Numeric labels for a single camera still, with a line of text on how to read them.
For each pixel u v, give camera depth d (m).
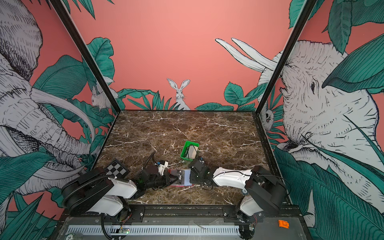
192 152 0.93
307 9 0.70
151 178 0.69
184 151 0.96
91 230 0.70
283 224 0.70
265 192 0.43
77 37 0.79
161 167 0.82
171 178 0.82
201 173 0.66
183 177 0.86
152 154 0.97
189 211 0.75
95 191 0.45
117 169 0.85
